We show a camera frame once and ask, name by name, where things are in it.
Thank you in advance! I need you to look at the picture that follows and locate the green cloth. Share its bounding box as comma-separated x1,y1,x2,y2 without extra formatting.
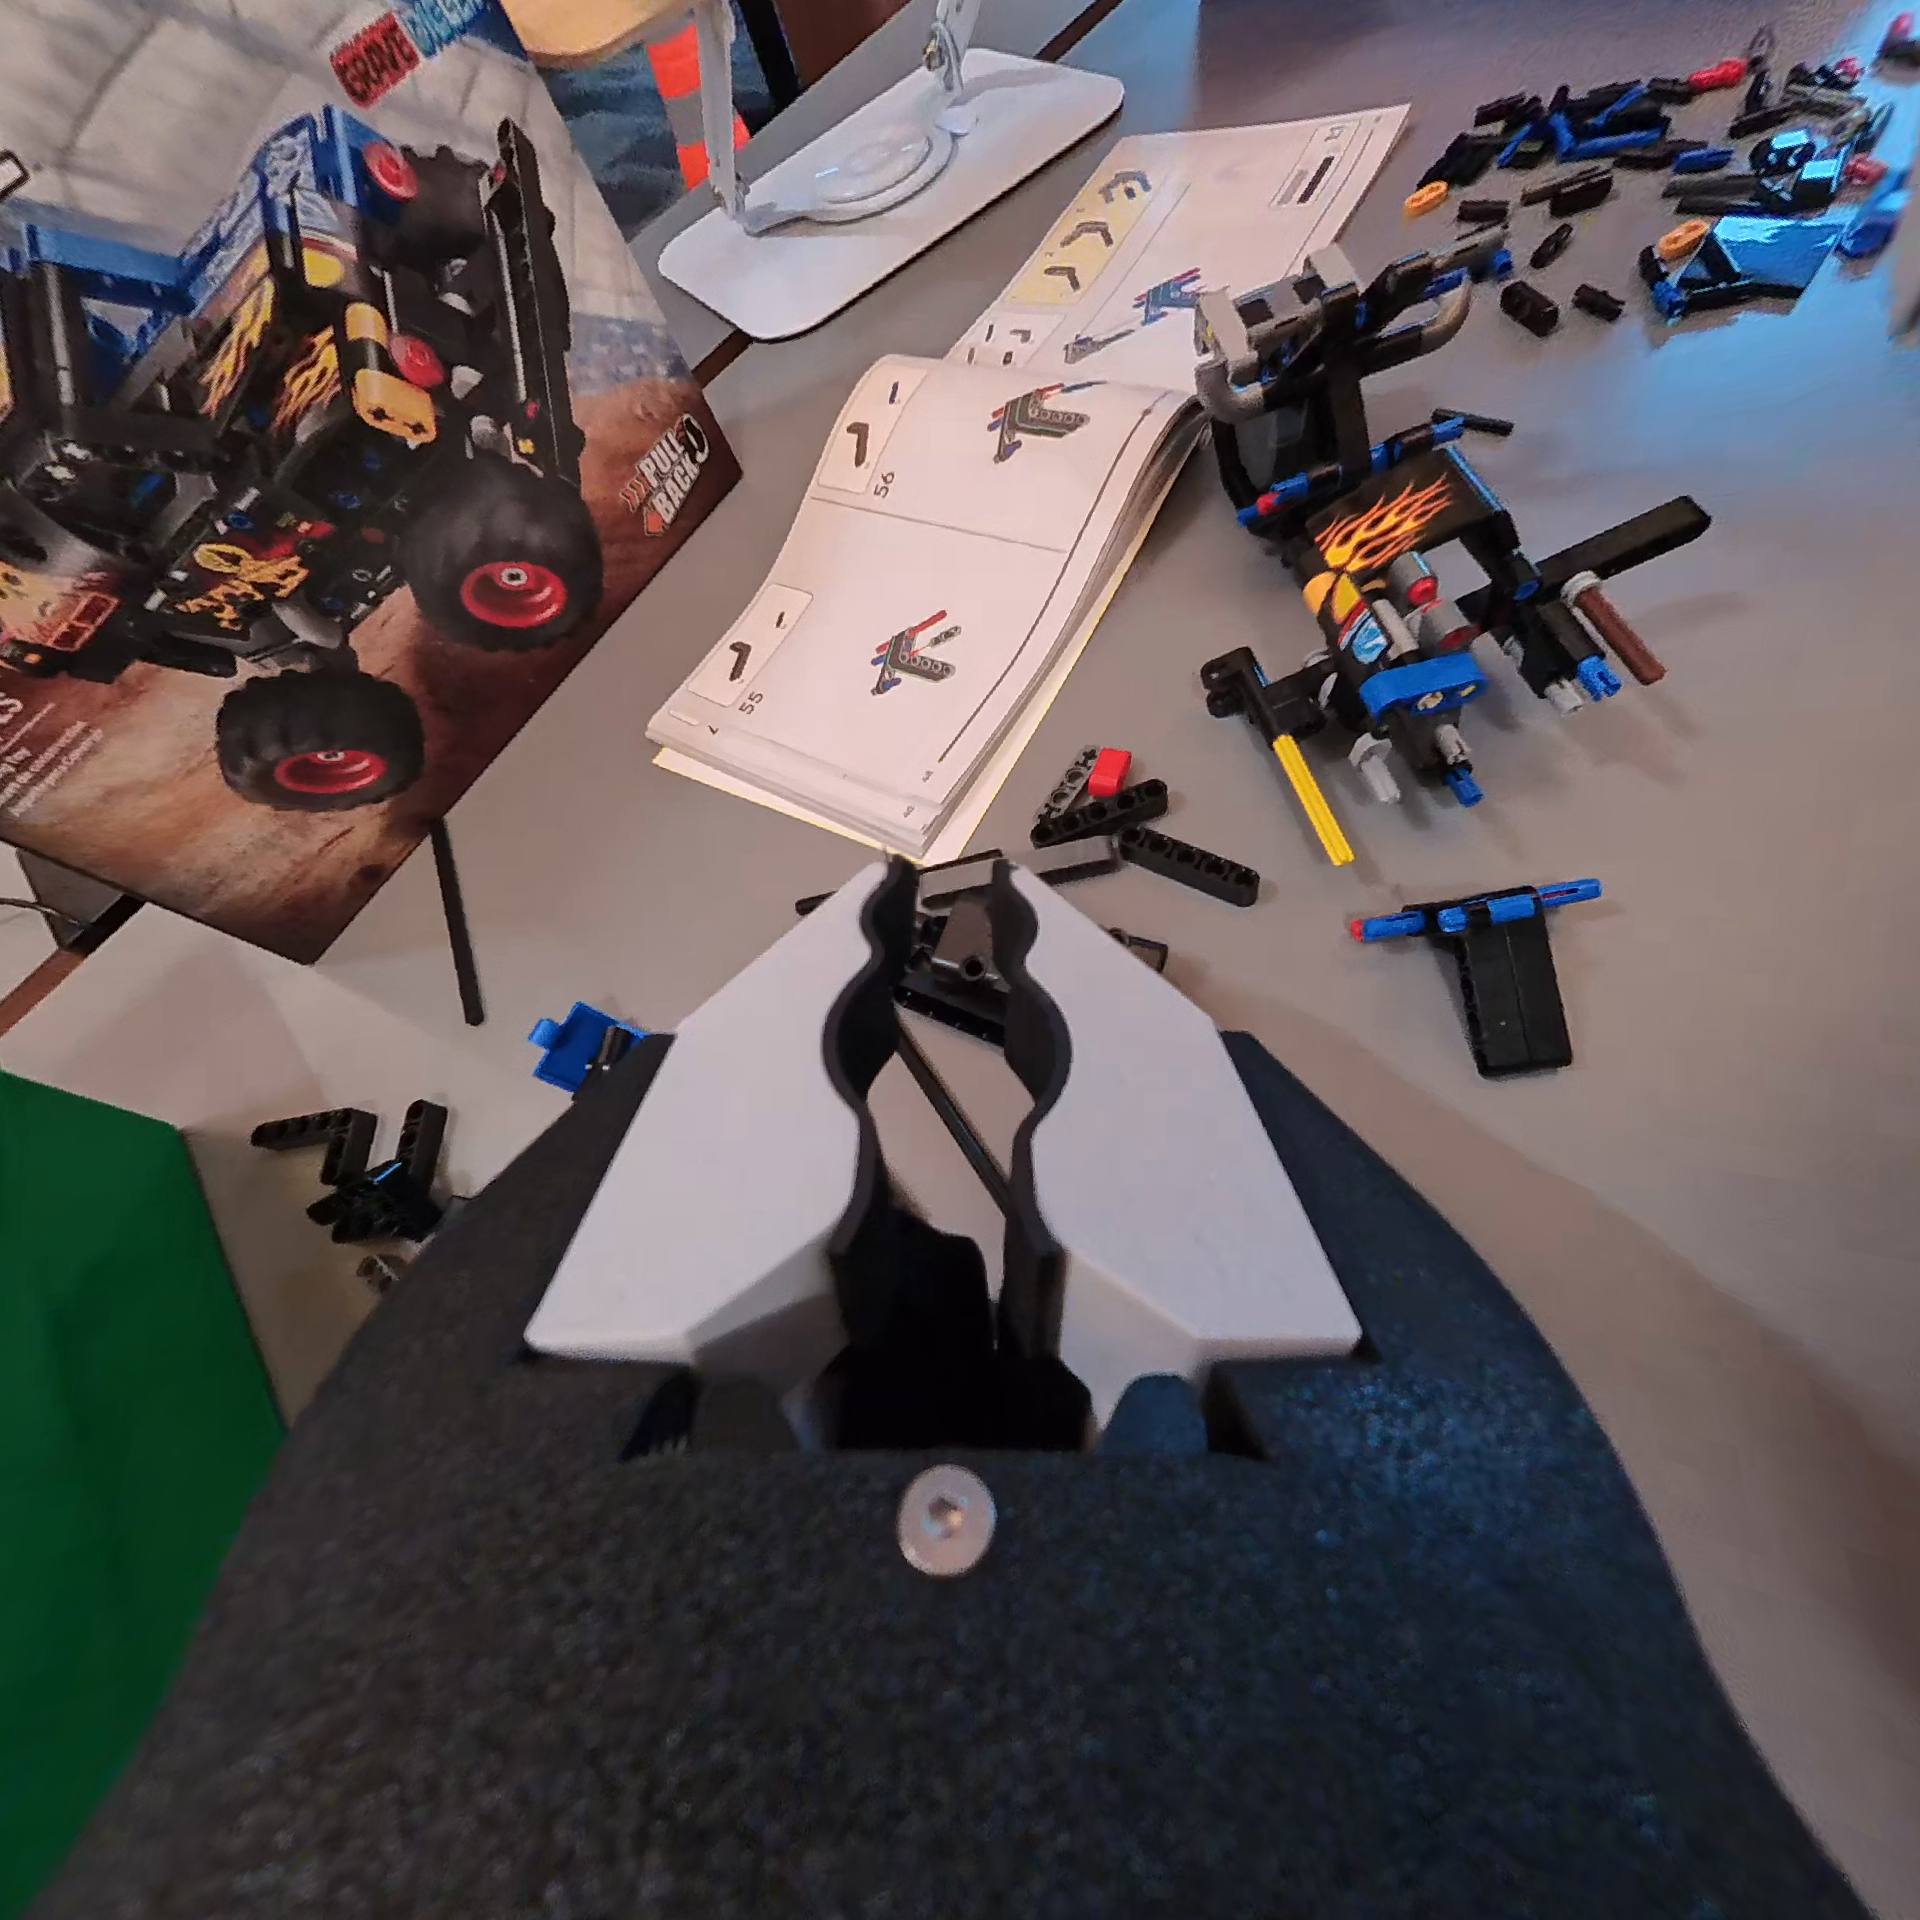
0,1067,290,1654

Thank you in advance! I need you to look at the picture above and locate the orange and grey striped object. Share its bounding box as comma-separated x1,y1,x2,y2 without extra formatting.
645,31,753,194

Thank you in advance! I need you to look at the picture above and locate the black angled lego beam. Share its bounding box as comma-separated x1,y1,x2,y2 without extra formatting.
250,1106,380,1187

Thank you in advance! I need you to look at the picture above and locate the pile of loose lego pieces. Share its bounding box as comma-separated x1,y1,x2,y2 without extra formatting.
1402,24,1920,326

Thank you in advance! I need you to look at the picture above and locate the printed monster truck lego box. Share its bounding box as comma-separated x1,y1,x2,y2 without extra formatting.
0,0,746,968

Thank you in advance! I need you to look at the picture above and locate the open lego instruction booklet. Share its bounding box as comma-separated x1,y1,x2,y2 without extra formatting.
645,104,1412,862

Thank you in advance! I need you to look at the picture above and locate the partly built lego truck chassis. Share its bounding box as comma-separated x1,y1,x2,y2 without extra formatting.
1197,241,1713,868

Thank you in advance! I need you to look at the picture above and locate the blue lego piece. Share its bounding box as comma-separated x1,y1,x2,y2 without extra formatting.
526,1002,650,1092

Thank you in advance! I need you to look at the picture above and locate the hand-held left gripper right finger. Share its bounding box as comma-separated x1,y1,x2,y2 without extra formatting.
989,857,1364,1444

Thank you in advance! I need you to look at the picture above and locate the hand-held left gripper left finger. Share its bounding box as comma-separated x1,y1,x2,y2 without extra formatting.
526,856,921,1449

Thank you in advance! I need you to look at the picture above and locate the wooden board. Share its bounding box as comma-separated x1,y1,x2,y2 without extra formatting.
504,0,692,70

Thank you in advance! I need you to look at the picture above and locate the black and blue lego connector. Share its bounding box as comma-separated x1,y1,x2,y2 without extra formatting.
306,1162,452,1243

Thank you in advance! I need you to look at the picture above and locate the white stand with round base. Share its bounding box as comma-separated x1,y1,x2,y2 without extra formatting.
656,0,1126,346

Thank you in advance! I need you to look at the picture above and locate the thin black lego axle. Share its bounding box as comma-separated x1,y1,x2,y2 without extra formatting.
901,1036,1017,1216

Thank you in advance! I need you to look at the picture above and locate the black lego panel with blue axle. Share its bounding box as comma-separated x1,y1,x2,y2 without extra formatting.
1346,881,1604,1080

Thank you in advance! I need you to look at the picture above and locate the black lego connector block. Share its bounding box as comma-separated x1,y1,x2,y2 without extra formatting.
901,907,1016,1039

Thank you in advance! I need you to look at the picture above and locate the long black lego axle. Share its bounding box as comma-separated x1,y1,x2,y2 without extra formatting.
430,816,486,1028

